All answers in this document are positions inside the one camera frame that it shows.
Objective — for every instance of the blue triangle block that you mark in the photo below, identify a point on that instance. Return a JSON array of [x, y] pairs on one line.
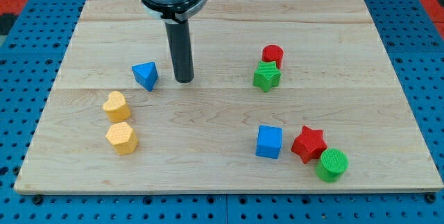
[[146, 75]]

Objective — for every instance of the yellow hexagon block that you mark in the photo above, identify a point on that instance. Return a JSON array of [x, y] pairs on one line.
[[122, 137]]

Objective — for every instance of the wooden board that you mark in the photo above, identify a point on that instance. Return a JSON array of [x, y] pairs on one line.
[[201, 137]]

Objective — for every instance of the green star block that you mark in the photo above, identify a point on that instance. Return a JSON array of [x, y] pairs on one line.
[[266, 75]]

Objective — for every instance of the red star block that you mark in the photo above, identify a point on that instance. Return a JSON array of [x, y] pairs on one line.
[[309, 144]]

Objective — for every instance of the blue cube block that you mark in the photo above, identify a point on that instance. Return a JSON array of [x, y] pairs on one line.
[[269, 142]]

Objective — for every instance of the green cylinder block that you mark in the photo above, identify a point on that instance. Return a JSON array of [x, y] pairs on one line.
[[331, 165]]

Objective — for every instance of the yellow heart block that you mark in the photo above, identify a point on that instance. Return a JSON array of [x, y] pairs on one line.
[[116, 107]]

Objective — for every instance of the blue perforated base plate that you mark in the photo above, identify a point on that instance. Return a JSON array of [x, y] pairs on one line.
[[31, 56]]

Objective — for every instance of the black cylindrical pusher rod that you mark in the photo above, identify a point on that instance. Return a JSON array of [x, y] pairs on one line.
[[180, 49]]

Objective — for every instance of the red cylinder block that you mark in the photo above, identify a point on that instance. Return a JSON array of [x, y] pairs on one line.
[[273, 53]]

